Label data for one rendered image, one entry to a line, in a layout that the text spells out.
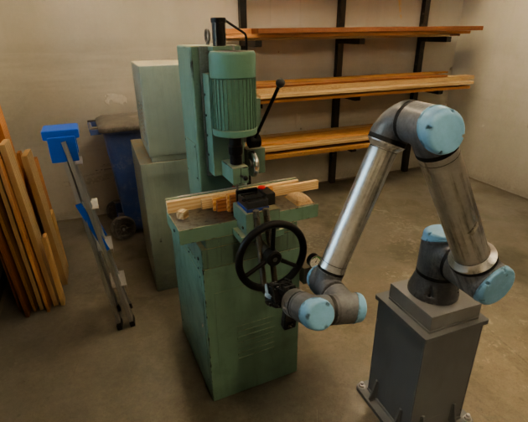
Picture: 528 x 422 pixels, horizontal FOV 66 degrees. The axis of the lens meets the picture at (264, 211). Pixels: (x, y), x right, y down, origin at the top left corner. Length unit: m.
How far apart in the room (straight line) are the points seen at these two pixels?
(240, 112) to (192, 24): 2.40
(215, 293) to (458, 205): 0.98
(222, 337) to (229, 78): 1.07
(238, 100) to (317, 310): 0.81
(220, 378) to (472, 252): 1.21
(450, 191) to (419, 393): 0.91
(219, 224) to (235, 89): 0.51
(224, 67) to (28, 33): 2.49
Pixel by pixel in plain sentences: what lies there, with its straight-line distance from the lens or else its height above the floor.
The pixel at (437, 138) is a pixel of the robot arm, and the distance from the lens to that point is 1.13.
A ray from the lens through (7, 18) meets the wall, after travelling 3.86.
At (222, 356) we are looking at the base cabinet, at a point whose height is 0.25.
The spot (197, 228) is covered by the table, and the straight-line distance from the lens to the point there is 1.56.
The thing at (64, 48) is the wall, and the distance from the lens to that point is 3.83.
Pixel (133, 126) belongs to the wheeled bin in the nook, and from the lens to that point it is 3.26.
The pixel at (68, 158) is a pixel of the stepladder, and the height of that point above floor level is 1.03.
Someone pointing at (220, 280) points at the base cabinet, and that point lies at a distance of 1.70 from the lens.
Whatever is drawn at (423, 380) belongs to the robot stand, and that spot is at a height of 0.33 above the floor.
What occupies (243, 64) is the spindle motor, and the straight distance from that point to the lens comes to 1.55.
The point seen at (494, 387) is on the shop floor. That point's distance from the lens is 2.40.
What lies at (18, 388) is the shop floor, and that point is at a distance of 2.47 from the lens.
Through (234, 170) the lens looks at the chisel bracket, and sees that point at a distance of 1.65.
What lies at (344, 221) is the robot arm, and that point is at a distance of 1.28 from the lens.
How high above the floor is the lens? 1.57
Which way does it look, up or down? 24 degrees down
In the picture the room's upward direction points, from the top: 1 degrees counter-clockwise
